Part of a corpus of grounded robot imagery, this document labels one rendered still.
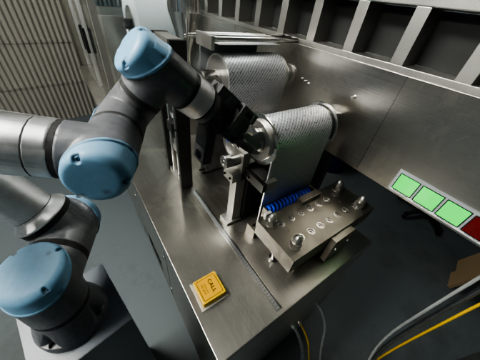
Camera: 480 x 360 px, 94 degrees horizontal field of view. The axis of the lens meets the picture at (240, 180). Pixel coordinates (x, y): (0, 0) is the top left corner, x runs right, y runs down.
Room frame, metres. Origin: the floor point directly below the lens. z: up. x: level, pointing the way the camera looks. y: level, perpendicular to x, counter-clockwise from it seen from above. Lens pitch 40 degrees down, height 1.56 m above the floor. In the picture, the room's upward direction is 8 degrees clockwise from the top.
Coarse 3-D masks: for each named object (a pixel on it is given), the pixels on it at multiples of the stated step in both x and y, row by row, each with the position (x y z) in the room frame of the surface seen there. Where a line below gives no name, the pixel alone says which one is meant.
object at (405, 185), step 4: (400, 176) 0.54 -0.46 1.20; (404, 176) 0.53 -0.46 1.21; (400, 180) 0.54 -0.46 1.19; (404, 180) 0.53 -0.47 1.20; (408, 180) 0.52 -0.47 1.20; (412, 180) 0.52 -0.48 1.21; (396, 184) 0.54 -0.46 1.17; (400, 184) 0.53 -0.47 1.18; (404, 184) 0.52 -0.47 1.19; (408, 184) 0.52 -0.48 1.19; (412, 184) 0.51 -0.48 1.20; (416, 184) 0.51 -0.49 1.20; (396, 188) 0.53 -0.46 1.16; (400, 188) 0.53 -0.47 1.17; (404, 188) 0.52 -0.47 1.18; (408, 188) 0.51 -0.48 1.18; (412, 188) 0.51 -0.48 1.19; (416, 188) 0.50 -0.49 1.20; (404, 192) 0.51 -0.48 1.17; (408, 192) 0.51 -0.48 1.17; (412, 192) 0.50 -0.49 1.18
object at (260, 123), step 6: (258, 120) 0.55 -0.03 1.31; (252, 126) 0.57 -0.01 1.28; (258, 126) 0.55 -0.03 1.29; (264, 126) 0.53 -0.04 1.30; (264, 132) 0.52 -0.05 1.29; (270, 132) 0.52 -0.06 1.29; (270, 138) 0.51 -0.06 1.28; (270, 144) 0.50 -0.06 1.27; (264, 150) 0.51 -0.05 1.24; (270, 150) 0.50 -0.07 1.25; (258, 156) 0.53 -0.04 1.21; (264, 156) 0.51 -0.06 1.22
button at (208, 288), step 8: (200, 280) 0.29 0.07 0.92; (208, 280) 0.30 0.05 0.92; (216, 280) 0.30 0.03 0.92; (200, 288) 0.27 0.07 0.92; (208, 288) 0.27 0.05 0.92; (216, 288) 0.28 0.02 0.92; (224, 288) 0.28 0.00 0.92; (200, 296) 0.25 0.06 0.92; (208, 296) 0.25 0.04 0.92; (216, 296) 0.26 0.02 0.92; (208, 304) 0.24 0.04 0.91
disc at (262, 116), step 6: (258, 114) 0.57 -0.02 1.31; (264, 114) 0.55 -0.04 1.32; (264, 120) 0.55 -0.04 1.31; (270, 120) 0.53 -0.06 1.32; (270, 126) 0.53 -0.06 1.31; (276, 138) 0.50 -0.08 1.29; (276, 144) 0.50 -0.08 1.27; (276, 150) 0.50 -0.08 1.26; (252, 156) 0.56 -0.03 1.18; (270, 156) 0.51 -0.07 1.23; (258, 162) 0.54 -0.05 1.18; (264, 162) 0.52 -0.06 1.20; (270, 162) 0.50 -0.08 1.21
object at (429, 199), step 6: (420, 192) 0.49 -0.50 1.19; (426, 192) 0.48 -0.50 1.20; (432, 192) 0.48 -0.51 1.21; (414, 198) 0.49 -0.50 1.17; (420, 198) 0.48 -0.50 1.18; (426, 198) 0.48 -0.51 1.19; (432, 198) 0.47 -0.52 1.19; (438, 198) 0.46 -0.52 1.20; (426, 204) 0.47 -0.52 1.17; (432, 204) 0.46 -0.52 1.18
